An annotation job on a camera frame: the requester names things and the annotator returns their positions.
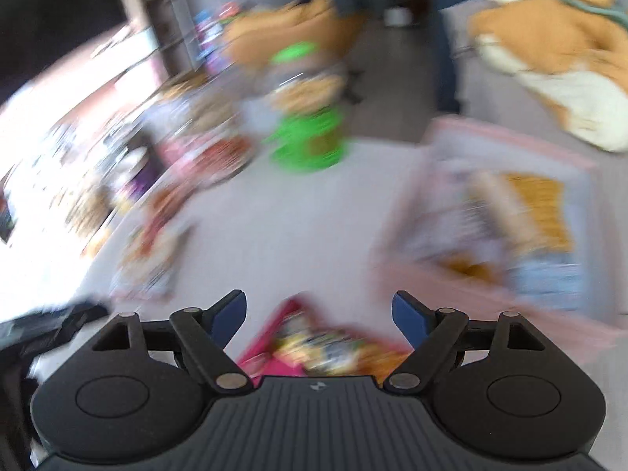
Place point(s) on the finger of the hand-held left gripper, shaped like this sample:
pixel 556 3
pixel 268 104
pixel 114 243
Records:
pixel 86 313

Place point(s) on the grey sofa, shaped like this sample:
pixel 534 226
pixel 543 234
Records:
pixel 473 88

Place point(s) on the green gumball machine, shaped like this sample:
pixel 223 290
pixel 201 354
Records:
pixel 306 132

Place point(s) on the yellow snack packet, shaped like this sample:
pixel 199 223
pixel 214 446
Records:
pixel 539 211

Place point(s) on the blue cabinet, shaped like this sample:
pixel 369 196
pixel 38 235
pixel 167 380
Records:
pixel 446 34

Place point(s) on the orange armchair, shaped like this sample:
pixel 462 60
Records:
pixel 279 24

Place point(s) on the pink snack packet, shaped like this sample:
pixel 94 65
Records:
pixel 314 348

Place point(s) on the pink cardboard box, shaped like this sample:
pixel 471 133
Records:
pixel 417 235

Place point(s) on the blue snack packet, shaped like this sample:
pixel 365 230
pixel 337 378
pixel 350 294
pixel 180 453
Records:
pixel 549 282

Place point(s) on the orange and cream duvet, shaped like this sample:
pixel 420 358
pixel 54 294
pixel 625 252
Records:
pixel 554 34

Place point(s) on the glass jar of peanuts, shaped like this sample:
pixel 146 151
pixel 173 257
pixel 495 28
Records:
pixel 211 142

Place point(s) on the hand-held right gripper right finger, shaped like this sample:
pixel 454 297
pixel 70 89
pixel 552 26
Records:
pixel 409 316

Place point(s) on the clear packet of grains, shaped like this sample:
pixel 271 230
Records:
pixel 495 211

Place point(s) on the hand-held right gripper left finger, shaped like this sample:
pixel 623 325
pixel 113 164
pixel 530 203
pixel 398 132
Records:
pixel 226 315

